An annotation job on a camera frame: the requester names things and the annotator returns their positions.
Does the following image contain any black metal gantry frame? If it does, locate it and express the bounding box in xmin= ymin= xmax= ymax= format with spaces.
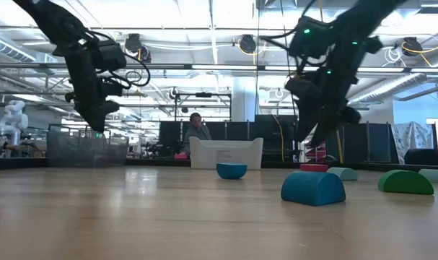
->
xmin=174 ymin=92 xmax=232 ymax=122

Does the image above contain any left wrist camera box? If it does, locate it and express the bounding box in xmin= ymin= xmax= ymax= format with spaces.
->
xmin=95 ymin=38 xmax=128 ymax=72

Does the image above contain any red shelf rack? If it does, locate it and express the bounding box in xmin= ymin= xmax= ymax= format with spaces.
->
xmin=305 ymin=142 xmax=327 ymax=163

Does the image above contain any yellow cable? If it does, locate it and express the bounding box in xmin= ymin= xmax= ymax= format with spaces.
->
xmin=271 ymin=114 xmax=285 ymax=163
xmin=334 ymin=129 xmax=345 ymax=163

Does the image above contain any light blue half-cylinder block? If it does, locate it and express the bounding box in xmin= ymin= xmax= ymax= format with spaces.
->
xmin=326 ymin=166 xmax=359 ymax=182
xmin=418 ymin=168 xmax=438 ymax=184

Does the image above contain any person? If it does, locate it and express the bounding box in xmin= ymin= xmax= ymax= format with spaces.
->
xmin=182 ymin=112 xmax=213 ymax=157

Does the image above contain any white patterned cloth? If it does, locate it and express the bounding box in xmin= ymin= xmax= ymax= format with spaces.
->
xmin=390 ymin=121 xmax=437 ymax=157

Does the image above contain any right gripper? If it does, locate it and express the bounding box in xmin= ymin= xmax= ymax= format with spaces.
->
xmin=285 ymin=68 xmax=362 ymax=148

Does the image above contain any black chair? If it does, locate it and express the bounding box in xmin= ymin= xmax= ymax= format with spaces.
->
xmin=403 ymin=148 xmax=438 ymax=167

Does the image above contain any red half-cylinder block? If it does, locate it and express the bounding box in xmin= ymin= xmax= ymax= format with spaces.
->
xmin=299 ymin=163 xmax=330 ymax=173

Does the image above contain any black partition panel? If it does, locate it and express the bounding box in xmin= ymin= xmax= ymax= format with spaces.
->
xmin=158 ymin=120 xmax=258 ymax=157

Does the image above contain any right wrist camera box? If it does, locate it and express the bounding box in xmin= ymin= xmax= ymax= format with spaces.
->
xmin=289 ymin=16 xmax=332 ymax=59

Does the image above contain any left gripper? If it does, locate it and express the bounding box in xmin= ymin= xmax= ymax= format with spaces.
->
xmin=65 ymin=50 xmax=121 ymax=133

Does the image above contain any black tall cabinet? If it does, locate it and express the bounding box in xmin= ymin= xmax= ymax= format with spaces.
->
xmin=254 ymin=114 xmax=299 ymax=163

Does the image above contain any black ceiling cable reel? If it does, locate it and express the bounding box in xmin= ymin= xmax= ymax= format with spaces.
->
xmin=124 ymin=32 xmax=152 ymax=63
xmin=238 ymin=34 xmax=258 ymax=55
xmin=394 ymin=35 xmax=435 ymax=59

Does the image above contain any dark blue partition panel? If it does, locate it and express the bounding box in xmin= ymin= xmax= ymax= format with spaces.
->
xmin=323 ymin=121 xmax=400 ymax=164

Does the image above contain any clear grey plastic bin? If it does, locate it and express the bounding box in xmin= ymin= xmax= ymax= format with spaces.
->
xmin=46 ymin=129 xmax=130 ymax=168

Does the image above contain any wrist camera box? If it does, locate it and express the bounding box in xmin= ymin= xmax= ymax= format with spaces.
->
xmin=289 ymin=16 xmax=332 ymax=59
xmin=95 ymin=38 xmax=128 ymax=72

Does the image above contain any green half-cylinder block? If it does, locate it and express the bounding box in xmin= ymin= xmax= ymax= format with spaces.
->
xmin=377 ymin=169 xmax=435 ymax=196

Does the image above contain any white plastic bin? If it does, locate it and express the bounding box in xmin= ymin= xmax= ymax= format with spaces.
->
xmin=188 ymin=136 xmax=264 ymax=170

